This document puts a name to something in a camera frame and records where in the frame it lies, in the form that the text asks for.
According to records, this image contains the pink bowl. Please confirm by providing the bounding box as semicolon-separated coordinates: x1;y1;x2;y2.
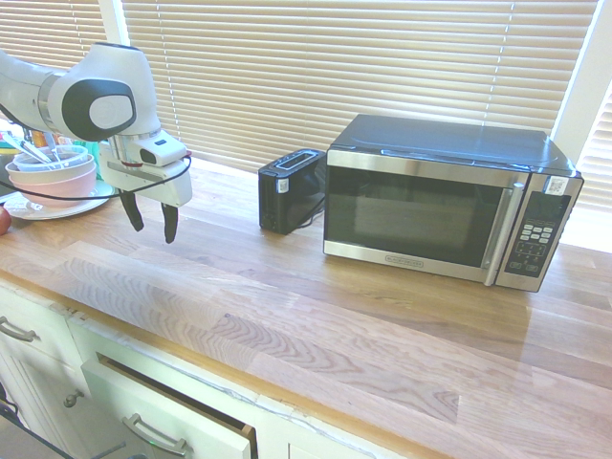
8;164;99;209

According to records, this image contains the long metal drawer handle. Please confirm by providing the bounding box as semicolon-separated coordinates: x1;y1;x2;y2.
120;412;193;458

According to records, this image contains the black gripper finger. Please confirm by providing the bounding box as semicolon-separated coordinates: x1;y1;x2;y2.
160;202;181;246
119;189;145;233

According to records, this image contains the black two-slot toaster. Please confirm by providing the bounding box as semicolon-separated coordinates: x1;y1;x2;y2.
257;148;329;236

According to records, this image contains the short metal drawer handle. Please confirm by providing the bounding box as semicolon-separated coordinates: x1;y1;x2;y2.
0;316;40;343

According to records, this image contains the wide beige window blind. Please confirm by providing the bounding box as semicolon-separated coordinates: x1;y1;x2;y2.
120;0;601;172

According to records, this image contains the stainless steel black microwave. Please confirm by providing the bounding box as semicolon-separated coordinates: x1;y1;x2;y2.
322;113;585;294

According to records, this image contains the narrow beige window blind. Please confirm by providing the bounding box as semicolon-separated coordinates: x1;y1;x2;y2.
0;0;109;74
575;78;612;215

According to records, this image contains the clear plastic container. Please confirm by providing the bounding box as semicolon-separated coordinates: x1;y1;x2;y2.
12;143;91;173

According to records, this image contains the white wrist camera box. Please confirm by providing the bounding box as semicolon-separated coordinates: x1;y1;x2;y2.
139;137;188;168

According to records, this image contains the cream bowl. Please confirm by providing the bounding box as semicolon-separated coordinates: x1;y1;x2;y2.
5;152;98;186

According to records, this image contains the metal kitchen utensil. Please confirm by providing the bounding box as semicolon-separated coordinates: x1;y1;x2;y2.
2;133;55;167

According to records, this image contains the white dinner plate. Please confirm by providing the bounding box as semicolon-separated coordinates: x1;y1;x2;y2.
2;180;118;222

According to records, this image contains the white kitchen cabinet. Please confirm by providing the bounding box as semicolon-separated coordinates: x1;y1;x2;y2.
0;272;434;459

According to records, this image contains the black toaster power cord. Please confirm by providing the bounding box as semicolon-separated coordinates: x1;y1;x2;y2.
295;194;327;230

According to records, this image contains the open white drawer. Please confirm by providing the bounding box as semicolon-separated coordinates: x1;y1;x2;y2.
80;353;258;459

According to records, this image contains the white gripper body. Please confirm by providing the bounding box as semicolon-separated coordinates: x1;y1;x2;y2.
98;142;194;208

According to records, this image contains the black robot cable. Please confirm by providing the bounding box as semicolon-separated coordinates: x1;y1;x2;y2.
0;150;193;199

